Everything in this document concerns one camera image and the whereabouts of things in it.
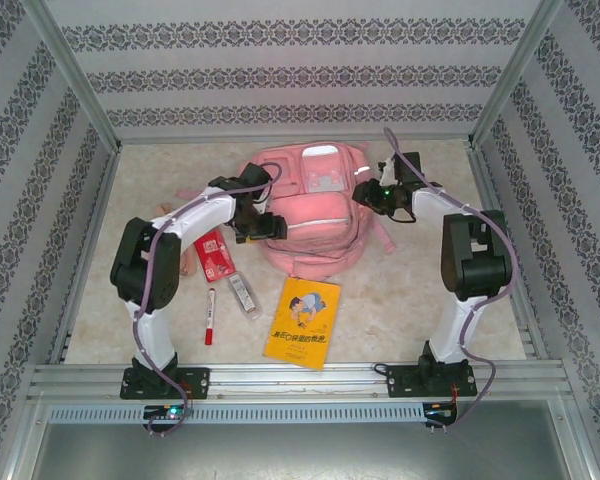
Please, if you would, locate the controller board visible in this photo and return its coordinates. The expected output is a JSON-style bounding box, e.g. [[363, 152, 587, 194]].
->
[[424, 402, 459, 426], [143, 404, 194, 421]]

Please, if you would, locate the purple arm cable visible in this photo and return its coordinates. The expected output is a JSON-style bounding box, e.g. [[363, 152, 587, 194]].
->
[[382, 127, 520, 434], [132, 163, 284, 439]]

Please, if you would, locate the red white marker pen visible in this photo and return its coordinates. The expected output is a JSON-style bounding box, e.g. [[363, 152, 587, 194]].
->
[[202, 287, 219, 347]]

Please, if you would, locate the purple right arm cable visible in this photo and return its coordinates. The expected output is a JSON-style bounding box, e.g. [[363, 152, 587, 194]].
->
[[382, 127, 520, 434]]

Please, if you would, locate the aluminium side rail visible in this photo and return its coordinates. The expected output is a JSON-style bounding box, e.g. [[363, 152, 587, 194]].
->
[[47, 149, 124, 364], [467, 147, 551, 359]]

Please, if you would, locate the aluminium back bar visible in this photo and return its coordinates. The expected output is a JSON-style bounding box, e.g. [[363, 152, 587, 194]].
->
[[117, 132, 476, 147]]

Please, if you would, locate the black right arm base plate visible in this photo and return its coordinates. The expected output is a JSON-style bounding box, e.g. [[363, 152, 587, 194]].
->
[[385, 363, 479, 400]]

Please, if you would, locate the yellow book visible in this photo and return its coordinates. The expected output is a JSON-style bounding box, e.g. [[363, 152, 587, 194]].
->
[[262, 276, 342, 372]]

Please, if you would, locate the left controller board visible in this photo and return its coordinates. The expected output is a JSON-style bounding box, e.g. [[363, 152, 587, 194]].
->
[[143, 404, 194, 421]]

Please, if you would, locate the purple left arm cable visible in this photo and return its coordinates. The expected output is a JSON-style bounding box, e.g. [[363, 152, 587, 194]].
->
[[132, 163, 284, 439]]

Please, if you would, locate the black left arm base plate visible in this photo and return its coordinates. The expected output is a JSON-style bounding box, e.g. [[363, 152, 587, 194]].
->
[[120, 367, 211, 401]]

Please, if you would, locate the clear plastic lead case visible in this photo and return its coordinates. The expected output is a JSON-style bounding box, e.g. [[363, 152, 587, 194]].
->
[[227, 272, 263, 321]]

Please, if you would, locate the aluminium mounting rail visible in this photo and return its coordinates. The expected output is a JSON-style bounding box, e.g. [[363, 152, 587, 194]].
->
[[27, 363, 571, 401]]

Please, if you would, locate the pink backpack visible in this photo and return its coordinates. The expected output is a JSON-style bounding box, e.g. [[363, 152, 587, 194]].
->
[[174, 142, 396, 279]]

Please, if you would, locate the grey metal tray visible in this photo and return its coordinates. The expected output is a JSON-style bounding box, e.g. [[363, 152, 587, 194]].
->
[[9, 399, 596, 480]]

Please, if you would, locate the red packet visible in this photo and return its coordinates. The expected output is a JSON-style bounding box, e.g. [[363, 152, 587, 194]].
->
[[194, 229, 236, 284]]

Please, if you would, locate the right controller board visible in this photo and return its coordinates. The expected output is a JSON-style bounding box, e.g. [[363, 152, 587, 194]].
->
[[424, 402, 459, 426]]

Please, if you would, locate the grey slotted cable duct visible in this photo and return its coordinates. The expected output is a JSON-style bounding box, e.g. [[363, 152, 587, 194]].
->
[[47, 402, 426, 425]]

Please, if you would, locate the aluminium frame post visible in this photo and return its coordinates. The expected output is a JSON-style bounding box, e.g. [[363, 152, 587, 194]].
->
[[22, 0, 124, 154], [467, 0, 564, 151]]

